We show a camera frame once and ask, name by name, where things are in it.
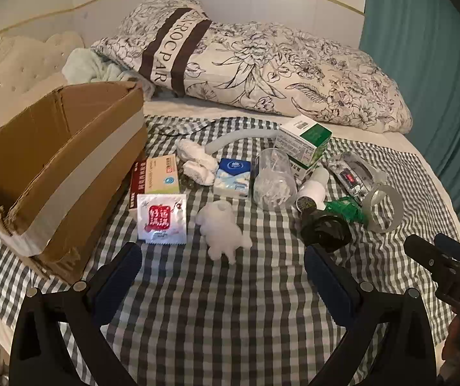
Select cream tufted headboard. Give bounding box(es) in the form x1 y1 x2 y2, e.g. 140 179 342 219
0 32 86 145

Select clear tape roll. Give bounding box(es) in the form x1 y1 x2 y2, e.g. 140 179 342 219
361 185 405 234

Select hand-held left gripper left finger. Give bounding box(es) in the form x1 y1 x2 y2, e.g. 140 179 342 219
9 241 144 386

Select red and beige medicine box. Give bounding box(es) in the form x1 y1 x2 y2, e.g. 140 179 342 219
127 153 182 210

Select white foam tube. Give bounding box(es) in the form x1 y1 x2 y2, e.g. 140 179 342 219
206 131 281 157

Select floral print pillow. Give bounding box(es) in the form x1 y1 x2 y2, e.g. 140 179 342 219
91 0 413 135

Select white plastic bottle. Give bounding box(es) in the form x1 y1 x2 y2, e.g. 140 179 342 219
296 167 330 214

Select brown cardboard box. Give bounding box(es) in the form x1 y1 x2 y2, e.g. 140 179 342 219
0 80 149 284

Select blue tissue packet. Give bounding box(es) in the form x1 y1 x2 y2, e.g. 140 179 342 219
213 158 251 198

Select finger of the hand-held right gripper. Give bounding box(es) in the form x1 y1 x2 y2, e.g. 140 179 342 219
404 234 456 275
434 233 460 268

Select floral patterned case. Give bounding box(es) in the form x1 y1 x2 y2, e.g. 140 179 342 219
326 153 389 206

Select black plastic ring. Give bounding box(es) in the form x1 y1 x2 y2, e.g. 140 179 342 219
300 209 353 254

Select light green towel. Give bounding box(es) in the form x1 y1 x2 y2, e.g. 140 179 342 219
61 48 146 89

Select white sachet with red label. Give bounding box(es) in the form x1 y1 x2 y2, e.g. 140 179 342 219
137 193 188 246

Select clear plastic cup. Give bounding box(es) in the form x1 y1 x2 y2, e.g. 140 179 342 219
253 148 298 210

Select white plush toy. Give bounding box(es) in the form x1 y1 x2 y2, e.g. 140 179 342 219
195 201 252 266

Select green wrapper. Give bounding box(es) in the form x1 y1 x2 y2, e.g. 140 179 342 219
324 195 369 224

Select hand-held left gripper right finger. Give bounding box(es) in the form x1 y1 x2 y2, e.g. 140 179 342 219
304 244 437 386

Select green checked cloth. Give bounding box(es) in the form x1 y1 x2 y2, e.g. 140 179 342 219
0 115 460 386

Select green and white carton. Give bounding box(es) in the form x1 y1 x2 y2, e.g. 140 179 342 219
274 115 333 178

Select teal curtain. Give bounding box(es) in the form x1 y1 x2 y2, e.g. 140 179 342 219
359 0 460 218

